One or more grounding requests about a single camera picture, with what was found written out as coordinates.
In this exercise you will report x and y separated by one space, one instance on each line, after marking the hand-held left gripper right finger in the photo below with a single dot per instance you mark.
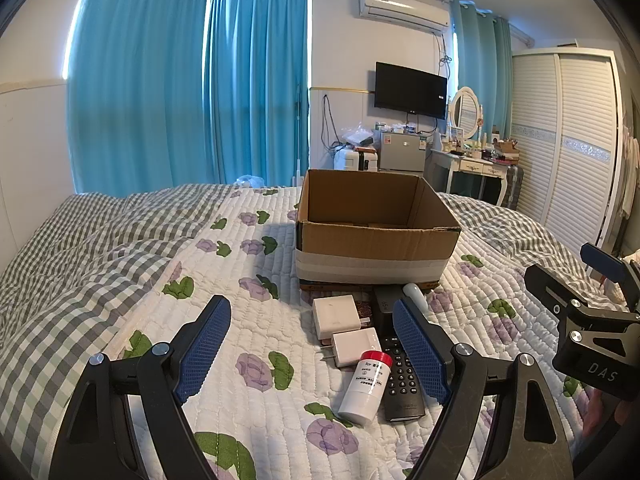
420 355

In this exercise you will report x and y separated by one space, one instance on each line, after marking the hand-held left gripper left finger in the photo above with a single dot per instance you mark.
205 350

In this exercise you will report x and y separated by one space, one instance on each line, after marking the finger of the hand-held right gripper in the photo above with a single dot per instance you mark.
602 259
547 282

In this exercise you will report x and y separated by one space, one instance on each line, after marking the black remote control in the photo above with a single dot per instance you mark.
400 390

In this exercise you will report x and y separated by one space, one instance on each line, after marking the black rectangular box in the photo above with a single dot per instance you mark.
384 307

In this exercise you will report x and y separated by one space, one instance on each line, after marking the white tube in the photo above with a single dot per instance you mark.
415 294

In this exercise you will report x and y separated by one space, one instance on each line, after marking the white bottle with red cap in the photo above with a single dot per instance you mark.
365 385

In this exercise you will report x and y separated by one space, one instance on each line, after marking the small white plug charger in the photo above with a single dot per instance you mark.
355 347

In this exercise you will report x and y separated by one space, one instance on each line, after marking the large white power adapter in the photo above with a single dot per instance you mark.
332 316

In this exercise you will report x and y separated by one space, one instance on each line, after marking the cardboard box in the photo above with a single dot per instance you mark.
370 245

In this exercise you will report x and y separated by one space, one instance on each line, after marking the person's right hand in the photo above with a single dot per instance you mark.
595 412

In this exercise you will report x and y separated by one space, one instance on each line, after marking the white floral quilt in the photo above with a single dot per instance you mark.
280 320

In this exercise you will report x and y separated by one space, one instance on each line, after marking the grey suitcase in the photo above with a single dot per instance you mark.
514 187

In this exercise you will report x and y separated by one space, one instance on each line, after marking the white hanging clothes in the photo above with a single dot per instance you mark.
630 160

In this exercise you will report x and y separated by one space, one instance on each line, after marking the white slatted wardrobe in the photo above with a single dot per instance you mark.
565 150

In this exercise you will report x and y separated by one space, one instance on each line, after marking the white dressing table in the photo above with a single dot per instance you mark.
467 166

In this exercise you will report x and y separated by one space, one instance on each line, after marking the pile of cosmetics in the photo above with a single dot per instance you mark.
480 147

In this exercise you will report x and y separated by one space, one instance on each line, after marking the clear plastic bag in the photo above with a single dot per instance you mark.
249 181

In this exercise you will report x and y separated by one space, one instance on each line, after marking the white oval mirror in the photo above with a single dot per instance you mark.
467 110

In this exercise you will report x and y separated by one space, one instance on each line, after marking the silver small fridge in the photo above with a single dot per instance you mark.
402 152

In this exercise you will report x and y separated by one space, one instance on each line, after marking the white storage cabinet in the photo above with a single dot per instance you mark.
350 159

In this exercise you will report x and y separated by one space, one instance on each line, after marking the white bag on suitcase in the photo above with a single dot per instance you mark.
357 136

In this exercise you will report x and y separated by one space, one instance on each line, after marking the narrow blue curtain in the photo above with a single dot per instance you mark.
480 60

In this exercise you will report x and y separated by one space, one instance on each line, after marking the blue corner curtain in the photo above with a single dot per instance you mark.
257 85

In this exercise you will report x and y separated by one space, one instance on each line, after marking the wide blue curtain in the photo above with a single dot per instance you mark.
140 85

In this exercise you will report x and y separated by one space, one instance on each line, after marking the white air conditioner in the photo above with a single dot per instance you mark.
400 10

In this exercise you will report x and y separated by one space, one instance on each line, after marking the black wall television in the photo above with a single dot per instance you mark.
410 90

